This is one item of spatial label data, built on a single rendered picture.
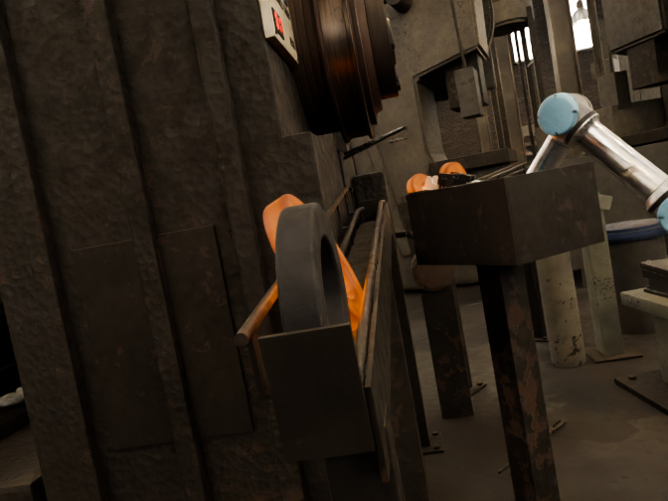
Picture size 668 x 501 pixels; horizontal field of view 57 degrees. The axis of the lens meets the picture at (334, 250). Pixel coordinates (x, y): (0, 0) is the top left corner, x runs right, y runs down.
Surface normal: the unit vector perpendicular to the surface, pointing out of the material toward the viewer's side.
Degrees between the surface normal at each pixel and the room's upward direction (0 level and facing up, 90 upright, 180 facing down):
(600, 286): 90
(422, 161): 90
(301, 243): 48
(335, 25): 89
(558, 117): 85
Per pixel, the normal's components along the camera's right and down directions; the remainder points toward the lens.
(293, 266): -0.18, -0.37
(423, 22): -0.35, 0.13
